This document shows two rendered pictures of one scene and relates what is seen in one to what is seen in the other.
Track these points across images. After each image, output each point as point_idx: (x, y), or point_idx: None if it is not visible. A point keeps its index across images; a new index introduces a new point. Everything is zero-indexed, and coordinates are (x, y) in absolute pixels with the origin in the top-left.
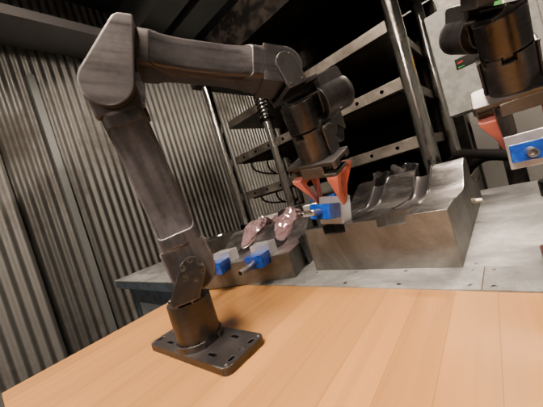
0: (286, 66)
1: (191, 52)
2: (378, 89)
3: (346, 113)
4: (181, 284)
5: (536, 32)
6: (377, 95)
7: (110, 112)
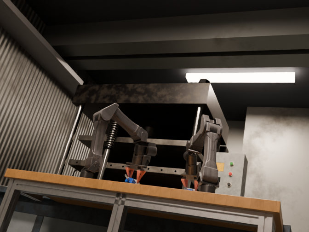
0: (143, 135)
1: (124, 118)
2: (174, 169)
3: (154, 171)
4: (93, 166)
5: (239, 183)
6: (173, 171)
7: (102, 120)
